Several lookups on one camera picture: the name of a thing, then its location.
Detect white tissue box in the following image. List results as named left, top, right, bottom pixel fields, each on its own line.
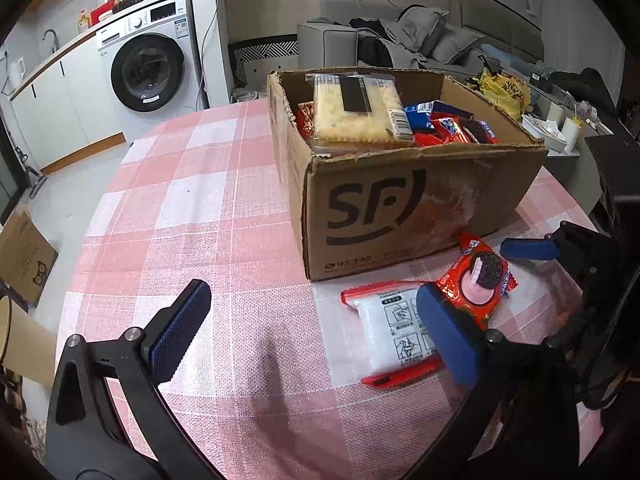
left=522, top=115, right=568, bottom=153

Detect white cable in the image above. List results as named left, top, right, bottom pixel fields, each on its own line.
left=200, top=15, right=221, bottom=108

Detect red box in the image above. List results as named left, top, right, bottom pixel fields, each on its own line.
left=91, top=2, right=123, bottom=23

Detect yellow plastic bag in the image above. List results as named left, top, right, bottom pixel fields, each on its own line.
left=472, top=70, right=532, bottom=118

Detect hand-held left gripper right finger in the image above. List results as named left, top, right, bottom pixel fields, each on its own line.
left=405, top=282, right=583, bottom=480

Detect white packet with red ends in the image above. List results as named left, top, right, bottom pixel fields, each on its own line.
left=341, top=281, right=447, bottom=388

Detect beige cardboard sheet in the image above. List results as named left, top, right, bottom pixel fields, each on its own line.
left=0, top=296, right=57, bottom=388

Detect black white patterned basket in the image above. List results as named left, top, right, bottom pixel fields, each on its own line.
left=228, top=35, right=300, bottom=88

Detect grey side table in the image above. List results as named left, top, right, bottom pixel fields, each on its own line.
left=520, top=85, right=616, bottom=186

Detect white cup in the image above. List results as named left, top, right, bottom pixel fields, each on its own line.
left=562, top=117, right=581, bottom=153

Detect cardboard box with cat face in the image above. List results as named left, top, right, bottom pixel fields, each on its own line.
left=0, top=205, right=58, bottom=306

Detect clear cracker pack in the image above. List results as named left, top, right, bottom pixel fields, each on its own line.
left=306, top=72, right=416, bottom=153

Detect dark cookie print packet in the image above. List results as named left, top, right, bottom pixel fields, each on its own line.
left=460, top=119, right=501, bottom=145

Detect grey sofa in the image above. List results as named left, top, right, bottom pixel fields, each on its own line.
left=297, top=0, right=546, bottom=91

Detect light blue cloth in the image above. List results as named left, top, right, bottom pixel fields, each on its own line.
left=480, top=42, right=541, bottom=76

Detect grey pillow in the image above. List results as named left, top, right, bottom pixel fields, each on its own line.
left=432, top=27, right=483, bottom=63
left=400, top=6, right=448, bottom=53

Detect pink checkered tablecloth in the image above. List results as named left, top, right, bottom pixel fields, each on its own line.
left=62, top=97, right=608, bottom=480

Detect white counter cabinet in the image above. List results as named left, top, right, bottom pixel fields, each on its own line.
left=10, top=35, right=126, bottom=173

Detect red cookie packet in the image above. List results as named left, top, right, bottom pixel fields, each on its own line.
left=434, top=232, right=516, bottom=331

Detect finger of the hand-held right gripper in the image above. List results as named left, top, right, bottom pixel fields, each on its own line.
left=500, top=221, right=577, bottom=262

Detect brown cardboard box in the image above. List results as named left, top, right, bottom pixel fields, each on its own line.
left=266, top=67, right=549, bottom=282

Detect white washing machine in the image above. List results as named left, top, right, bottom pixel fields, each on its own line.
left=96, top=0, right=210, bottom=113

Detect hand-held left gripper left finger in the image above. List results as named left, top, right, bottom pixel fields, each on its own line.
left=44, top=279, right=223, bottom=480

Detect blue cookie packet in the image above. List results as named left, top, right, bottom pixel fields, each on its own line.
left=402, top=101, right=473, bottom=133

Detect black jacket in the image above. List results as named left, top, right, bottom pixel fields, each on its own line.
left=550, top=67, right=616, bottom=116

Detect dark clothes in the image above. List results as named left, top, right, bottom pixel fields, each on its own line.
left=349, top=17, right=401, bottom=66

